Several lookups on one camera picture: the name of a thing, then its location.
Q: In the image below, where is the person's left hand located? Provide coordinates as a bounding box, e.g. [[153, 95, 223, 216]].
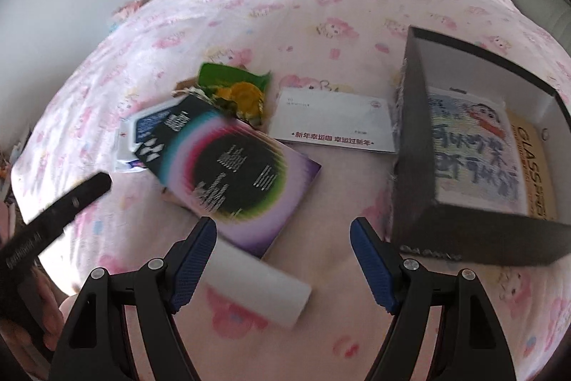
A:
[[27, 267, 76, 352]]

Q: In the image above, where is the black box with rainbow ring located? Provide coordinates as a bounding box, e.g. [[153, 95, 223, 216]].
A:
[[146, 96, 322, 260]]

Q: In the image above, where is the white envelope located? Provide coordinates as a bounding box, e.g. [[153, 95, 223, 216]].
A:
[[271, 87, 397, 154]]

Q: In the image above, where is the small brown packet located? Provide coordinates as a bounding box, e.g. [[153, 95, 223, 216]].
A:
[[173, 77, 199, 99]]

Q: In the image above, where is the yellow flat box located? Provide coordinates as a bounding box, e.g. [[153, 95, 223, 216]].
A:
[[507, 110, 559, 222]]

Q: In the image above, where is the pink printed cloth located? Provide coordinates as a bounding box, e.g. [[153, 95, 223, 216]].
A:
[[9, 0, 571, 381]]

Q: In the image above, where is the black storage box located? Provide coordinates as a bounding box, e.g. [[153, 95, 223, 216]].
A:
[[389, 25, 571, 268]]

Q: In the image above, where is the green snack packet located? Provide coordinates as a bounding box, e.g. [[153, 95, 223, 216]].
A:
[[195, 62, 272, 128]]

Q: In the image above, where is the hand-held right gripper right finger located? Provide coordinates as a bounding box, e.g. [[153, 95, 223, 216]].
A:
[[350, 217, 518, 381]]

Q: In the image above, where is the white wet wipes pack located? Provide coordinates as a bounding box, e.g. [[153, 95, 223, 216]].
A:
[[116, 99, 190, 175]]

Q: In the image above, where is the white foam block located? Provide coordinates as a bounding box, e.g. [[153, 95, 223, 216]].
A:
[[209, 239, 312, 329]]

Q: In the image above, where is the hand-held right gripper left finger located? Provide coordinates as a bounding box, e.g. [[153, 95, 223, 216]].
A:
[[48, 217, 218, 381]]

